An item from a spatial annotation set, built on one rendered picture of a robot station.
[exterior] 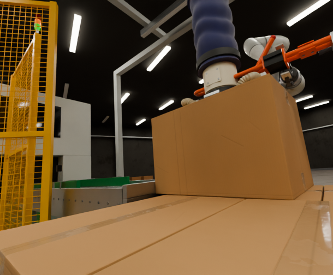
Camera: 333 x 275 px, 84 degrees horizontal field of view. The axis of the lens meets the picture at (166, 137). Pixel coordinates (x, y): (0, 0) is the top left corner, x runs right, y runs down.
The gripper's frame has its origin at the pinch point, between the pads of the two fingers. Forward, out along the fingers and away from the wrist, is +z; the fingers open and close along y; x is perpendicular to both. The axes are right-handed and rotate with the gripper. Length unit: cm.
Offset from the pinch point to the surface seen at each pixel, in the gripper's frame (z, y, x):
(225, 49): 8.2, -11.8, 19.9
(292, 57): -0.4, 0.3, -3.4
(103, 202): 36, 55, 81
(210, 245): 62, 53, 8
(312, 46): 3.4, 0.7, -10.1
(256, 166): 21.4, 42.9, 11.3
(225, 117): 20.8, 23.6, 19.5
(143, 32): -115, -204, 199
